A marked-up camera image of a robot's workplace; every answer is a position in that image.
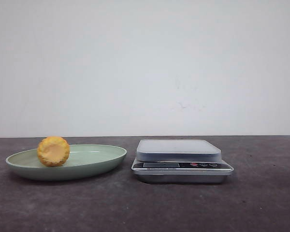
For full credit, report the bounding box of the yellow corn cob piece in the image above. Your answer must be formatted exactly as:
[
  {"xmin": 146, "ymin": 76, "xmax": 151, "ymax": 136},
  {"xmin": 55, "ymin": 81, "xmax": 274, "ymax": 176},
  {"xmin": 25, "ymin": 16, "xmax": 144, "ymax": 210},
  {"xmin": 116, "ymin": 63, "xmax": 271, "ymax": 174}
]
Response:
[{"xmin": 37, "ymin": 136, "xmax": 70, "ymax": 167}]

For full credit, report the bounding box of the silver digital kitchen scale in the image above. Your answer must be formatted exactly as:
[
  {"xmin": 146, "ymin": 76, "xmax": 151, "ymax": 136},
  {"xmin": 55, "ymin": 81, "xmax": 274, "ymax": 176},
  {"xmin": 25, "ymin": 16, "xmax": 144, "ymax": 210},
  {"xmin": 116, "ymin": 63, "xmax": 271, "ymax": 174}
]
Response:
[{"xmin": 131, "ymin": 139, "xmax": 234, "ymax": 183}]

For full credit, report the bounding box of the light green oval plate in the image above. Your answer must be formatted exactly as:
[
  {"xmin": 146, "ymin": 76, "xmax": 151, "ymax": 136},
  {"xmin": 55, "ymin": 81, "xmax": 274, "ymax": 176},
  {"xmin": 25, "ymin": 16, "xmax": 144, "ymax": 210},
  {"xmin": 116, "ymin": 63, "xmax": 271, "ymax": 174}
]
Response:
[{"xmin": 6, "ymin": 145, "xmax": 127, "ymax": 181}]

